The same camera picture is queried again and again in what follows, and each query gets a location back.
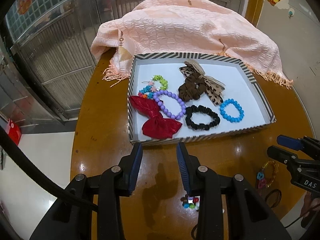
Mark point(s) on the black scrunchie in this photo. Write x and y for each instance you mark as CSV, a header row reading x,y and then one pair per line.
x,y
201,118

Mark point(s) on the brown scrunchie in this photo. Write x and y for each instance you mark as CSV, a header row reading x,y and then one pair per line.
x,y
193,87

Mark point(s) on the person's right hand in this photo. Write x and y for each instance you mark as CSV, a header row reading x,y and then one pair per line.
x,y
309,202

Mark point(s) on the red bag on floor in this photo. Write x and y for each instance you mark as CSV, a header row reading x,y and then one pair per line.
x,y
13,131

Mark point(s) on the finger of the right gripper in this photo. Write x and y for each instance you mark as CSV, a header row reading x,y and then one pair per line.
x,y
281,155
289,142

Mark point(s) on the striped white tray box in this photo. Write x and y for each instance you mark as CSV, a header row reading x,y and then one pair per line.
x,y
157,77

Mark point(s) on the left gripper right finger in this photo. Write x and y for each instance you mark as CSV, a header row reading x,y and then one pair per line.
x,y
188,166

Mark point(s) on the red satin bow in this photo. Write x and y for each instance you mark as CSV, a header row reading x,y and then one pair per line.
x,y
156,127

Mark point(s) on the leopard print ribbon bow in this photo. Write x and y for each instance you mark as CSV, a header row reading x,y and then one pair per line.
x,y
214,88

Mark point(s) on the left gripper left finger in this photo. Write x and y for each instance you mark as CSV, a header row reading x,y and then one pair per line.
x,y
130,165

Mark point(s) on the red round door sticker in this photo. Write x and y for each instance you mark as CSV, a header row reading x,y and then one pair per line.
x,y
23,6

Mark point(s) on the pink fringed cloth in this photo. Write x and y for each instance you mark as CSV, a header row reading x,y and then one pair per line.
x,y
187,26

